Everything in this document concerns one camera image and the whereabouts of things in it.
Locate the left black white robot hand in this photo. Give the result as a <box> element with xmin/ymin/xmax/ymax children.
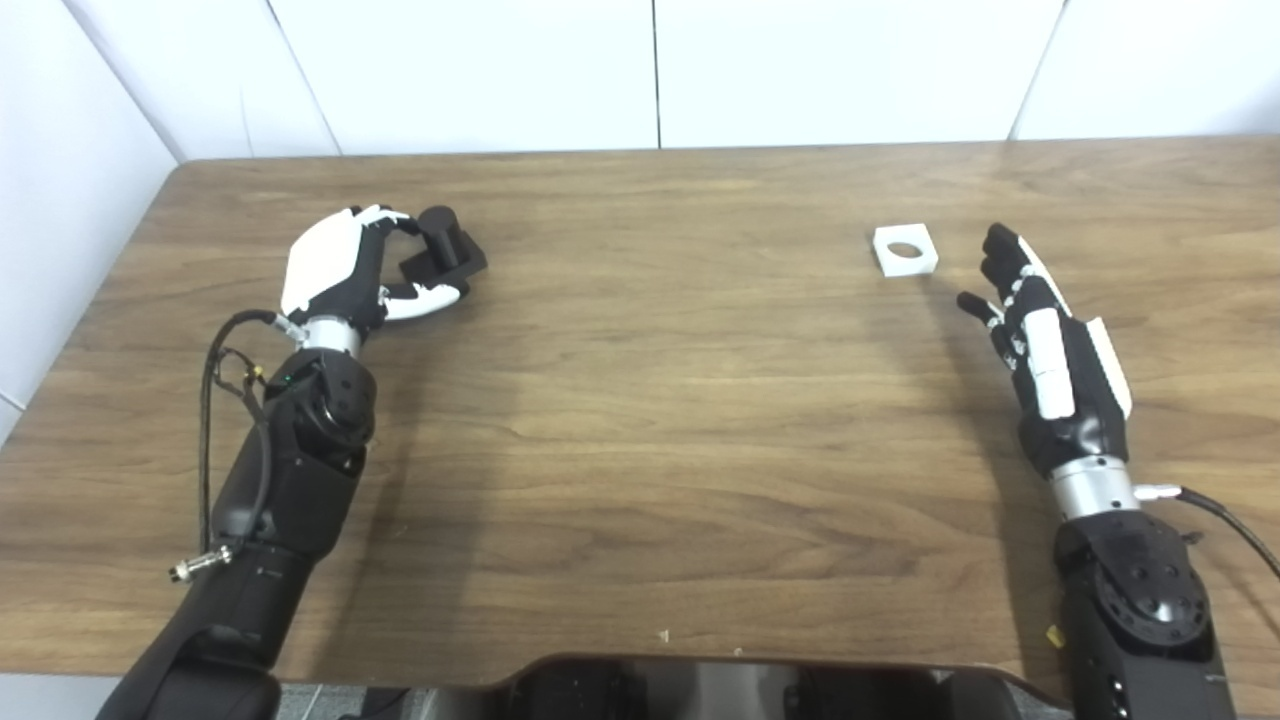
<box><xmin>280</xmin><ymin>205</ymin><xmax>466</xmax><ymax>336</ymax></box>

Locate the black peg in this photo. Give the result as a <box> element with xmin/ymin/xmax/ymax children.
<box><xmin>400</xmin><ymin>205</ymin><xmax>489</xmax><ymax>299</ymax></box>

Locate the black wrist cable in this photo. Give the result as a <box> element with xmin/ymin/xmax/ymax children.
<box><xmin>168</xmin><ymin>309</ymin><xmax>306</xmax><ymax>584</ymax></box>
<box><xmin>1135</xmin><ymin>483</ymin><xmax>1280</xmax><ymax>581</ymax></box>

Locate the white square piece with hole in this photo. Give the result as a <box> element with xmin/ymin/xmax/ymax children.
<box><xmin>872</xmin><ymin>223</ymin><xmax>940</xmax><ymax>278</ymax></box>

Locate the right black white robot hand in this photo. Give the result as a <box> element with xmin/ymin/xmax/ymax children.
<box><xmin>957</xmin><ymin>222</ymin><xmax>1134</xmax><ymax>479</ymax></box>

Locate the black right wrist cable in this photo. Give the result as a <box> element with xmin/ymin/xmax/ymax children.
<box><xmin>1135</xmin><ymin>483</ymin><xmax>1280</xmax><ymax>581</ymax></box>

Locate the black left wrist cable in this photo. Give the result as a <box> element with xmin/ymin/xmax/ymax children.
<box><xmin>168</xmin><ymin>309</ymin><xmax>306</xmax><ymax>584</ymax></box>

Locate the black robot torso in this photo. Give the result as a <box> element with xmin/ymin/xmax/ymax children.
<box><xmin>420</xmin><ymin>655</ymin><xmax>1071</xmax><ymax>720</ymax></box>

